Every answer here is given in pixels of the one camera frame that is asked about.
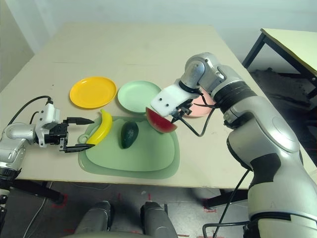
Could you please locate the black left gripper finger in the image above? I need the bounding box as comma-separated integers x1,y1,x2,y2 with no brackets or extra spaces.
67,117,95,125
64,143,95,152

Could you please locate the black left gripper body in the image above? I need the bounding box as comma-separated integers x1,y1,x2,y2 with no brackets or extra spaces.
37,120,70,153

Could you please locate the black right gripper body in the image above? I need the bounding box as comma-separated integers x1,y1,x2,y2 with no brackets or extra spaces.
173,98,193,117

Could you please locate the red toy watermelon slice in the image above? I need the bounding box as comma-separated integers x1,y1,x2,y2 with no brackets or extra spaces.
145,107,178,134

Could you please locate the dark green toy avocado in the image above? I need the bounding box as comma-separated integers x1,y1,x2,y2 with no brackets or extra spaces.
120,121,139,149

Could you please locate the pink plastic plate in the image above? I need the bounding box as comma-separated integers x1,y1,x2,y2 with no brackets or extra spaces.
185,90,216,119

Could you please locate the dark green cutting mat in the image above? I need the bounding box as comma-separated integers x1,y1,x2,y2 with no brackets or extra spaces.
78,116,181,179

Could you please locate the yellow toy banana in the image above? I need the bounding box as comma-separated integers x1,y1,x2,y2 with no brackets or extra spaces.
86,109,113,146

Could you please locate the yellow plastic plate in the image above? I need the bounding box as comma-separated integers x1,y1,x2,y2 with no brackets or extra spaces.
69,76,117,110

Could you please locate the mint green plastic plate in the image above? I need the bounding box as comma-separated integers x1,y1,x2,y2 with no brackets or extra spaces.
117,80,163,115

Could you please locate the light green cutting board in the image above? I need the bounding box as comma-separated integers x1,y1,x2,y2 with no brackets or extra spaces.
85,119,178,172

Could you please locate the black table base bar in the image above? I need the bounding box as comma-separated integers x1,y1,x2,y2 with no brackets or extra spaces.
4,179,67,205
203,189,251,210

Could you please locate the grey robot left leg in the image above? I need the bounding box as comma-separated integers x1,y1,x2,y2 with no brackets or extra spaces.
74,200,114,235

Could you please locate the grey robot leg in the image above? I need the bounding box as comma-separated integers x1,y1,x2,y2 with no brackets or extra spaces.
74,200,114,235
140,201,178,238

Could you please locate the grey robot torso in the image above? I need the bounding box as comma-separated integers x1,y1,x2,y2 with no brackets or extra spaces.
59,230,149,238

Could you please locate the grey robot right leg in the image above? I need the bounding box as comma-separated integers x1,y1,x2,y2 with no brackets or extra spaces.
140,201,178,238

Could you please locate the yellow-topped black-legged side table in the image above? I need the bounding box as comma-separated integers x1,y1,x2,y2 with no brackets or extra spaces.
242,28,317,100

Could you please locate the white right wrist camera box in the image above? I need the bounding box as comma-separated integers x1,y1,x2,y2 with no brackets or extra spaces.
150,83,196,118

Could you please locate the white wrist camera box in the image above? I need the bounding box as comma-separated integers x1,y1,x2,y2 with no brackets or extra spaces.
150,83,196,118
36,103,61,129

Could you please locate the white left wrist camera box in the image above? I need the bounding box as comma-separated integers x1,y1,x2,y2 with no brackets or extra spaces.
36,103,61,129

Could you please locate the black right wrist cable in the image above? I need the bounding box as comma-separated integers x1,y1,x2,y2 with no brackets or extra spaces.
179,91,251,238

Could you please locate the white floor cable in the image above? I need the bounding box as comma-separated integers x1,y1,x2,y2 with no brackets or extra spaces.
23,183,54,238

